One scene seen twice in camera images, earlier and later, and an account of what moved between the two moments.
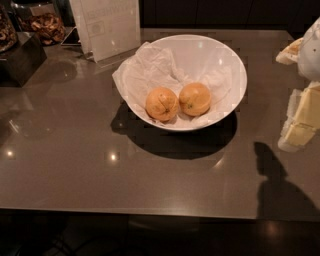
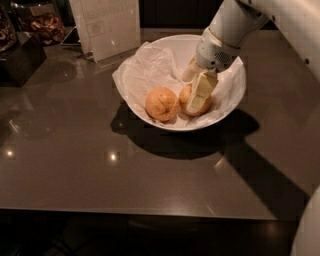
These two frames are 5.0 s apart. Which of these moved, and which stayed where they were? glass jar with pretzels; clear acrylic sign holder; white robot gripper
Moved: white robot gripper
Stayed: glass jar with pretzels; clear acrylic sign holder
